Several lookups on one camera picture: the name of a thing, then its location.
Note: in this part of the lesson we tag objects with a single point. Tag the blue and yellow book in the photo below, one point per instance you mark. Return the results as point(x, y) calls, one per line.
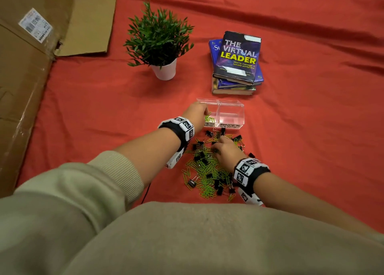
point(231, 84)

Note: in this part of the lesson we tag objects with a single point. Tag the pile of black binder clips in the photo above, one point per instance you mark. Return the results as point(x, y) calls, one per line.
point(192, 183)

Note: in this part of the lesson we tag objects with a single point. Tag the red cloth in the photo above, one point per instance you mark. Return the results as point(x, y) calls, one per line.
point(300, 103)

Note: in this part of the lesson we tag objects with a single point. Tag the person's right hand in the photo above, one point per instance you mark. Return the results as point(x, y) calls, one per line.
point(228, 153)

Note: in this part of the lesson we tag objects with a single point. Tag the clear two-compartment plastic box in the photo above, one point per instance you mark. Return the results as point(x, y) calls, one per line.
point(231, 115)

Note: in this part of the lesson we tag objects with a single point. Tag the person's right forearm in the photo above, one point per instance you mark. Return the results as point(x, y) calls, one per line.
point(300, 196)

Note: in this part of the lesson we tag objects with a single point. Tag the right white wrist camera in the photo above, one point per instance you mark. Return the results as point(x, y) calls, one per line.
point(250, 198)

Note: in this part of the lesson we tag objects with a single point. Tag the black book with yellow print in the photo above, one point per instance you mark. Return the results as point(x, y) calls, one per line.
point(237, 58)

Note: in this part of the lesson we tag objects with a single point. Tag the black marker wristband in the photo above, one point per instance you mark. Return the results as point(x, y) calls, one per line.
point(180, 127)
point(249, 171)

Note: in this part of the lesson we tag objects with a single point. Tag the person's left hand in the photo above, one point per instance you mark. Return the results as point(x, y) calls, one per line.
point(196, 114)

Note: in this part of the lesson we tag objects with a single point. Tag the right black marker wristband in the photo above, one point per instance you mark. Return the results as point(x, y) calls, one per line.
point(249, 171)

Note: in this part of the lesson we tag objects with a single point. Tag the green plant in white pot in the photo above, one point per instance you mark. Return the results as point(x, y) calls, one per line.
point(159, 34)

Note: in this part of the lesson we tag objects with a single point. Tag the person's left forearm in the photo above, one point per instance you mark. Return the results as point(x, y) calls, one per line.
point(150, 154)

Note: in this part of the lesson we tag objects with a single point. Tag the olive brown book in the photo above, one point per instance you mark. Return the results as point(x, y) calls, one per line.
point(231, 92)

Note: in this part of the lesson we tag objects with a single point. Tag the beige sweater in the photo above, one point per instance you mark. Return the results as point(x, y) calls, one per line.
point(192, 238)

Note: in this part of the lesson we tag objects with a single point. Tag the pile of green paper clips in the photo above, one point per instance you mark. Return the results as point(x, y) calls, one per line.
point(207, 192)
point(210, 119)

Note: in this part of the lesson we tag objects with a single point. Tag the left black marker wristband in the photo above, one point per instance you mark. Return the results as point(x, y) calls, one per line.
point(180, 127)

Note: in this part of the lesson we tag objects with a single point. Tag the brown cardboard box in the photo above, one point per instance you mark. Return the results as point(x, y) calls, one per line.
point(24, 88)

